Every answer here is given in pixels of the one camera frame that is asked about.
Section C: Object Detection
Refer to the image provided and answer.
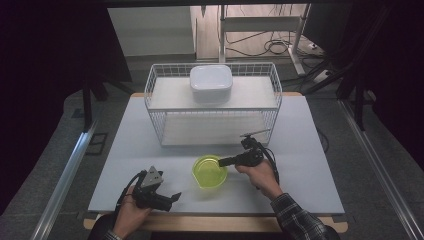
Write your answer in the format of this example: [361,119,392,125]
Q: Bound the metal rail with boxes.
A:
[337,99,424,240]
[30,119,100,240]

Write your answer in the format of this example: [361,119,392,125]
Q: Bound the green translucent bowl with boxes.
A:
[191,153,230,191]

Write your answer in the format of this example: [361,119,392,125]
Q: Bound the person's right hand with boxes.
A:
[234,159,285,202]

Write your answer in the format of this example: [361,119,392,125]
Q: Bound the dark floor outlet cover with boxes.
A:
[84,132,110,156]

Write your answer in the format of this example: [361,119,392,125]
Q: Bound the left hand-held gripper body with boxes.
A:
[132,165,173,212]

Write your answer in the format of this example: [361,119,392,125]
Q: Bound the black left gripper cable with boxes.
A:
[114,170,148,215]

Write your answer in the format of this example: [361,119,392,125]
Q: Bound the thin black floor cable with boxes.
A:
[315,127,331,155]

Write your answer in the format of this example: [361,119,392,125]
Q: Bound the white wire rack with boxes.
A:
[143,62,284,148]

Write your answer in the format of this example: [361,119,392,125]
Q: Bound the person's left hand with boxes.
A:
[112,185,153,239]

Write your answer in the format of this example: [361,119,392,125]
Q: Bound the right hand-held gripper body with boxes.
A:
[234,128,272,168]

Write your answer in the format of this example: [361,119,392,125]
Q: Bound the white desk frame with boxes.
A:
[217,3,313,77]

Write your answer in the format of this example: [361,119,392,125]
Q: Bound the black stand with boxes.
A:
[80,75,135,132]
[335,65,378,132]

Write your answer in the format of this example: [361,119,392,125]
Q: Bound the black floor cables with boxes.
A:
[225,29,323,58]

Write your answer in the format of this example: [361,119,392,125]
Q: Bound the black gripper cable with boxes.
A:
[255,142,281,185]
[114,170,148,215]

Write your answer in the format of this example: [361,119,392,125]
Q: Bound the white square container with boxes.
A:
[188,63,234,104]

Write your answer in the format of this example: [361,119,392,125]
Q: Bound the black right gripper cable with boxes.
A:
[255,142,281,185]

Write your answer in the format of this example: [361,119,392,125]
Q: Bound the white power strip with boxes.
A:
[312,68,335,85]

